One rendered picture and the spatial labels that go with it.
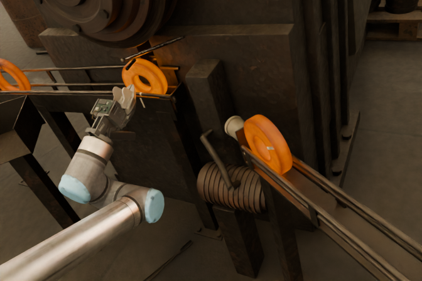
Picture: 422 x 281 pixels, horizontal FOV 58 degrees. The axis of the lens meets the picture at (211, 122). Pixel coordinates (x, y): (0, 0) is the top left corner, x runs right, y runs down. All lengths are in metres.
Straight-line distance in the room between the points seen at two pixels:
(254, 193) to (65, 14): 0.70
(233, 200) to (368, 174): 0.83
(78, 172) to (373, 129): 1.42
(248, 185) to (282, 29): 0.43
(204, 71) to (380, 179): 1.00
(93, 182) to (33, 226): 1.10
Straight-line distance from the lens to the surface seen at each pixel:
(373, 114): 2.09
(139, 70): 1.22
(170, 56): 1.22
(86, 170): 1.07
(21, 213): 2.27
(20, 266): 0.86
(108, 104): 1.13
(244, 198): 1.10
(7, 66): 1.74
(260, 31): 1.05
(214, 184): 1.14
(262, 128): 0.87
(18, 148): 1.52
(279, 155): 0.86
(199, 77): 1.07
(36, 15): 4.02
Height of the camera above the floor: 1.34
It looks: 38 degrees down
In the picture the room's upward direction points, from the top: 17 degrees counter-clockwise
